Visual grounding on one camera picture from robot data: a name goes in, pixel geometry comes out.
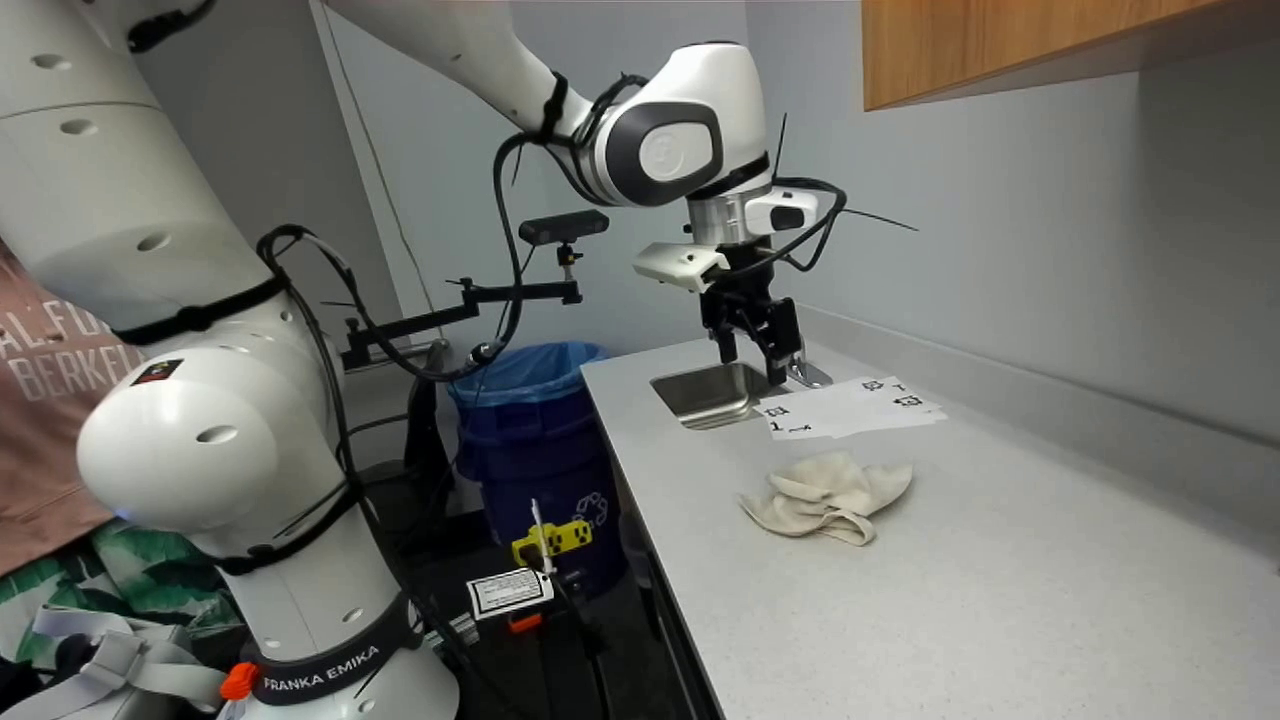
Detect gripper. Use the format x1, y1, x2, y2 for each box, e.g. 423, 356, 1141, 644
699, 244, 807, 387

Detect beige towel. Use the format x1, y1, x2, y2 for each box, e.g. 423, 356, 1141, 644
738, 450, 915, 548

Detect steel sink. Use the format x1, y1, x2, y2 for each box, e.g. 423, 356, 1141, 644
649, 361, 793, 432

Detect white printed paper sheets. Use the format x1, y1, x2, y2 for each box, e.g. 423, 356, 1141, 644
754, 375, 948, 442

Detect blue recycling bin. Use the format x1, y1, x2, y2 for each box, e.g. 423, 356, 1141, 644
446, 341, 633, 595

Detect white label tag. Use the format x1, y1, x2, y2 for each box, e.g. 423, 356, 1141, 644
466, 567, 556, 622

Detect green leaf print cloth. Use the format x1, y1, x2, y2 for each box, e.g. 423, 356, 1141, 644
0, 522, 245, 673

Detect person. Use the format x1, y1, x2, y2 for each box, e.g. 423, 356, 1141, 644
0, 238, 147, 578

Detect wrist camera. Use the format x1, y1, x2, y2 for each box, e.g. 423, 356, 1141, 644
632, 242, 732, 294

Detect camera on mount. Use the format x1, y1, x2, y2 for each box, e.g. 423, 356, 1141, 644
340, 209, 612, 373

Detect wooden wall cabinet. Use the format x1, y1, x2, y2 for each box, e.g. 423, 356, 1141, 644
861, 0, 1280, 112

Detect grey strap bag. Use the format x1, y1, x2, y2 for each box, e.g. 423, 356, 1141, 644
0, 603, 233, 720

